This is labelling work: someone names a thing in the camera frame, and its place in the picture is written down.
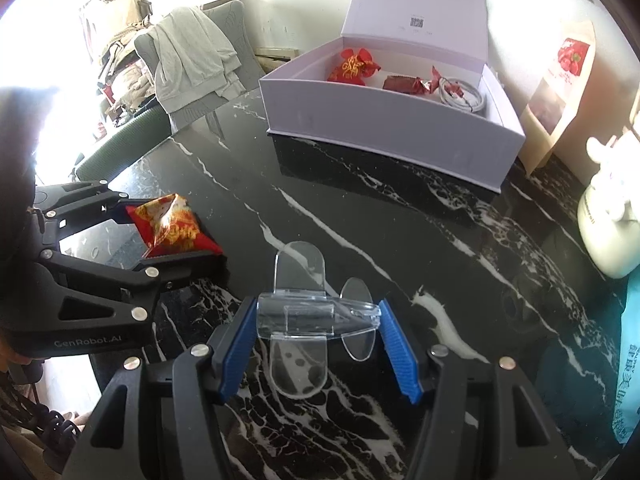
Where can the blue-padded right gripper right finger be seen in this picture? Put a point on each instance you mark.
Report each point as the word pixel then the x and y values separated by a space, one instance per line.
pixel 415 370

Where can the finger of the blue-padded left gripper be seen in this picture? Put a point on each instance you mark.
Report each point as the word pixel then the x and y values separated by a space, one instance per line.
pixel 186 267
pixel 101 203

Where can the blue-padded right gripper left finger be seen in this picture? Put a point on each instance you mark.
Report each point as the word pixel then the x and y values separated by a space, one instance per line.
pixel 232 343

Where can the red orange snack packet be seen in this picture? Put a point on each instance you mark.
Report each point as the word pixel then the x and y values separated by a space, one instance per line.
pixel 168 226

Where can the red cartoon face snack packet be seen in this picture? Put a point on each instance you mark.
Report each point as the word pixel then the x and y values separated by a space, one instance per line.
pixel 355 67

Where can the small red candy packet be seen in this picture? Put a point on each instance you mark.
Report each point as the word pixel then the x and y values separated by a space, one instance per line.
pixel 443 85

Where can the dark red Kiss snack packet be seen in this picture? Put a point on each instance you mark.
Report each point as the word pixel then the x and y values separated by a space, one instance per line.
pixel 413 86

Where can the dark green chair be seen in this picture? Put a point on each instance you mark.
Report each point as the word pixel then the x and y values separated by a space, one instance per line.
pixel 129 143

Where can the white cloth garment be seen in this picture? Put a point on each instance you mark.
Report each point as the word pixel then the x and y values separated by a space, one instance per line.
pixel 195 59

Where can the light blue plastic bag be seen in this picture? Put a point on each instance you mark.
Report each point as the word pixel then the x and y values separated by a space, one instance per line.
pixel 626 408

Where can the cream cartoon electric kettle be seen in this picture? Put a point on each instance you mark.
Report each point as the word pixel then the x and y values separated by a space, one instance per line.
pixel 608 211

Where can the white open gift box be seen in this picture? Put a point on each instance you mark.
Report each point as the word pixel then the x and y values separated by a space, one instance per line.
pixel 475 138

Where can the kraft hawthorn snack pouch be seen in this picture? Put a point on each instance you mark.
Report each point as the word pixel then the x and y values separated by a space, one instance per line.
pixel 554 103

